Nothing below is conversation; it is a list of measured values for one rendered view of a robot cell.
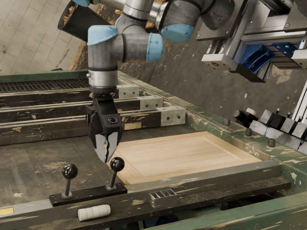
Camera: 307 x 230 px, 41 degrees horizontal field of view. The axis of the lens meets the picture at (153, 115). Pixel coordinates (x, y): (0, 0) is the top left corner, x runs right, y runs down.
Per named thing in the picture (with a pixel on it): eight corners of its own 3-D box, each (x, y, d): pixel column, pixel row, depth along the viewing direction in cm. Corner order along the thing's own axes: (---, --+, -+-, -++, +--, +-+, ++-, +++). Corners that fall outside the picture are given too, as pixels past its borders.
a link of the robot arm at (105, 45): (123, 26, 100) (88, 26, 98) (123, 70, 103) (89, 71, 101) (117, 24, 108) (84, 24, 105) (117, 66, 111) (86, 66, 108)
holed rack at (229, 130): (236, 133, 159) (237, 131, 159) (230, 133, 158) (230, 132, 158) (103, 68, 302) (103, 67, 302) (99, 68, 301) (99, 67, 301)
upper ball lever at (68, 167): (74, 203, 105) (80, 171, 96) (60, 206, 103) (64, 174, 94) (71, 191, 107) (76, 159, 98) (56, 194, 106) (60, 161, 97)
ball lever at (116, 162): (119, 195, 110) (128, 164, 101) (105, 198, 108) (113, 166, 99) (114, 184, 112) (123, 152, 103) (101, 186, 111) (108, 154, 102)
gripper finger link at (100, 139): (100, 157, 116) (99, 125, 113) (107, 164, 110) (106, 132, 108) (89, 158, 114) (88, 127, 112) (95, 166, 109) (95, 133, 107)
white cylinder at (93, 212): (80, 223, 102) (111, 216, 105) (80, 212, 101) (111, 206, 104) (77, 217, 104) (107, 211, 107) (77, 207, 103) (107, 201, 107)
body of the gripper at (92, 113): (110, 122, 116) (110, 81, 113) (121, 131, 109) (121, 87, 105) (84, 125, 113) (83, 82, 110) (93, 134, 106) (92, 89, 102)
